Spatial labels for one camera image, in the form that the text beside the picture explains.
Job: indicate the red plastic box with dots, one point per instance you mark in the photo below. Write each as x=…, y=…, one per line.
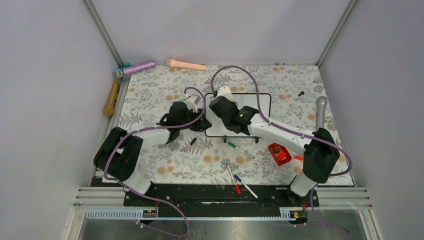
x=283, y=158

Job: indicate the silver toy microphone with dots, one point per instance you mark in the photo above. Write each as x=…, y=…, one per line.
x=321, y=104

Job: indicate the gold toy microphone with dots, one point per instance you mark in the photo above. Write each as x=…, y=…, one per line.
x=109, y=107

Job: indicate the green capped marker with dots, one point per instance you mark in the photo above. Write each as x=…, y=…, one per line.
x=240, y=150

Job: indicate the small black-framed whiteboard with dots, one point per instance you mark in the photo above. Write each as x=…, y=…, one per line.
x=248, y=107

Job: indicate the brown cylinder in box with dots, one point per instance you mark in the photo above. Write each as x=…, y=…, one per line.
x=276, y=151

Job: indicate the red capped marker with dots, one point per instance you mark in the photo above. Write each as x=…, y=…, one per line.
x=236, y=187

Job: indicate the black marker cap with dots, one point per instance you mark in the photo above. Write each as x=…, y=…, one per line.
x=193, y=141

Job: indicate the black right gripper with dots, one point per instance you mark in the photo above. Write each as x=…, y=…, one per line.
x=233, y=103

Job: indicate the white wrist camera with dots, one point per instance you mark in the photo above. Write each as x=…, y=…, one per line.
x=192, y=103
x=224, y=91

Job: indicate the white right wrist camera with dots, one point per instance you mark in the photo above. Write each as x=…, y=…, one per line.
x=224, y=91

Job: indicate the purple glitter microphone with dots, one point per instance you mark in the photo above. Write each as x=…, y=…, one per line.
x=128, y=69

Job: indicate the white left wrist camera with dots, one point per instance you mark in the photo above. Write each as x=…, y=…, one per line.
x=192, y=103

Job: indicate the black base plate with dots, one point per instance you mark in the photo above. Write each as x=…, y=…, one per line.
x=208, y=200

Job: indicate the blue capped marker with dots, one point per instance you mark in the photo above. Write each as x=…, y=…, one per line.
x=246, y=186

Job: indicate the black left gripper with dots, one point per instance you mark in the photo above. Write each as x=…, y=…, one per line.
x=201, y=124

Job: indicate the floral table mat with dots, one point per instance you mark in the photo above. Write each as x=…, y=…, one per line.
x=148, y=95

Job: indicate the red plastic triangle piece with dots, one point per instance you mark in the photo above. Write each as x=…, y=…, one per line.
x=298, y=157

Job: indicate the peach toy microphone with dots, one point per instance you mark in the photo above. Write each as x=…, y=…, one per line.
x=172, y=63

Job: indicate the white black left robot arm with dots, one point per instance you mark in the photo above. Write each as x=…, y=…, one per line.
x=119, y=153

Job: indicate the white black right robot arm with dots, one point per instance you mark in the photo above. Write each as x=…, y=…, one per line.
x=317, y=148

